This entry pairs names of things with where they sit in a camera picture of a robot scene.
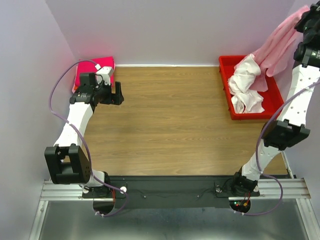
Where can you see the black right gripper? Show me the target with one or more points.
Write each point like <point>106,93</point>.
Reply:
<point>315,11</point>

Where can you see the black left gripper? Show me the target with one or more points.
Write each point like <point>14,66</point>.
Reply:
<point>117,98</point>

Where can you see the light pink t-shirt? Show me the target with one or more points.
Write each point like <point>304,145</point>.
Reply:
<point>273,56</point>

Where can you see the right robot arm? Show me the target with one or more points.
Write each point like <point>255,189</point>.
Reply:
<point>287,126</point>

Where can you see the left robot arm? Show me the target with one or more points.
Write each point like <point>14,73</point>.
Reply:
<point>69,160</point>

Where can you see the folded magenta t-shirt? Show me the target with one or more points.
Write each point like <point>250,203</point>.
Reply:
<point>87,67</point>

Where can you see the red plastic bin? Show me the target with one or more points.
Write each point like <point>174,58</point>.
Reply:
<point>272,98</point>

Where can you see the white crumpled t-shirt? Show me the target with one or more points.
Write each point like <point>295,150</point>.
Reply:
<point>245,100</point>

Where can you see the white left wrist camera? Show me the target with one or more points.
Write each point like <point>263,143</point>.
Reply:
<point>105,75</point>

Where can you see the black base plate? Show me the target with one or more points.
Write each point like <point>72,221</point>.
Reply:
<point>191,191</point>

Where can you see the aluminium frame rail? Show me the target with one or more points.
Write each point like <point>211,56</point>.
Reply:
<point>294,188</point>

